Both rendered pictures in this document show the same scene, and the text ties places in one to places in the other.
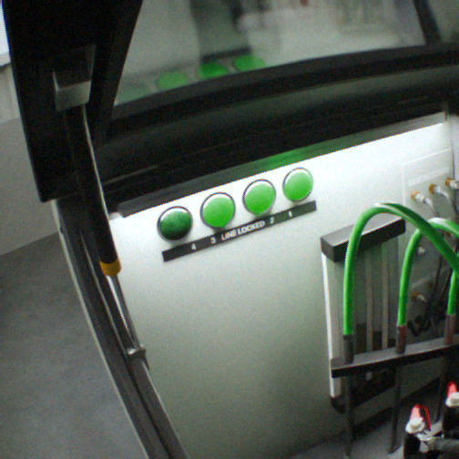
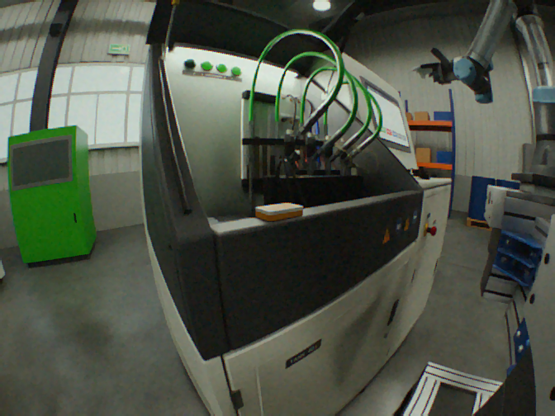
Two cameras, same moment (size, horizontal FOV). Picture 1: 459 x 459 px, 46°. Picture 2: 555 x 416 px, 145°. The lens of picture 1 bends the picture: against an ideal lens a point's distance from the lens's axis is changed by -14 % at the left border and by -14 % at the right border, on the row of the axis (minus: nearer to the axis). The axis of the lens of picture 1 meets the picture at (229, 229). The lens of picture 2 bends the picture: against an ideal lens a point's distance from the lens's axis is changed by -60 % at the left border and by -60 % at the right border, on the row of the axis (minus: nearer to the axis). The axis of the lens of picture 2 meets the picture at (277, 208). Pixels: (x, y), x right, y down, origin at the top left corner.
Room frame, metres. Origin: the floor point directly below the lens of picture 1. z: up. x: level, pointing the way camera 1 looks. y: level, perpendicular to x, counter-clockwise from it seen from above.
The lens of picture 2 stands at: (-0.01, 0.01, 1.01)
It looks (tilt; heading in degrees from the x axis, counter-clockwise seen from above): 11 degrees down; 341
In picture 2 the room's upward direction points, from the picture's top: straight up
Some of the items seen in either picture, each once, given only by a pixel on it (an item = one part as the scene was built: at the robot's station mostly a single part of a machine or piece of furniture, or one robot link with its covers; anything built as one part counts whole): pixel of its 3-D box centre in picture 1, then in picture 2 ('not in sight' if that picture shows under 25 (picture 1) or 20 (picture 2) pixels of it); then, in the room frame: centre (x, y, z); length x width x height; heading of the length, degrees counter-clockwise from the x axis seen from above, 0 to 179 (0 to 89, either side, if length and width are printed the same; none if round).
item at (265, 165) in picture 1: (310, 149); (243, 58); (0.78, -0.13, 1.43); 0.54 x 0.03 x 0.02; 109
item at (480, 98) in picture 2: not in sight; (481, 86); (0.25, -0.82, 1.34); 0.11 x 0.08 x 0.11; 89
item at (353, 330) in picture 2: not in sight; (341, 375); (0.29, -0.29, 0.45); 0.65 x 0.02 x 0.68; 109
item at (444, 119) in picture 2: not in sight; (404, 150); (3.78, -4.79, 1.50); 2.78 x 0.86 x 3.00; 24
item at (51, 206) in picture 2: not in sight; (52, 196); (2.62, 2.21, 0.81); 1.05 x 0.81 x 1.62; 108
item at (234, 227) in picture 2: not in sight; (365, 238); (0.30, -0.29, 0.87); 0.62 x 0.04 x 0.16; 109
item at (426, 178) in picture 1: (435, 239); (292, 119); (0.85, -0.36, 1.21); 0.13 x 0.03 x 0.31; 109
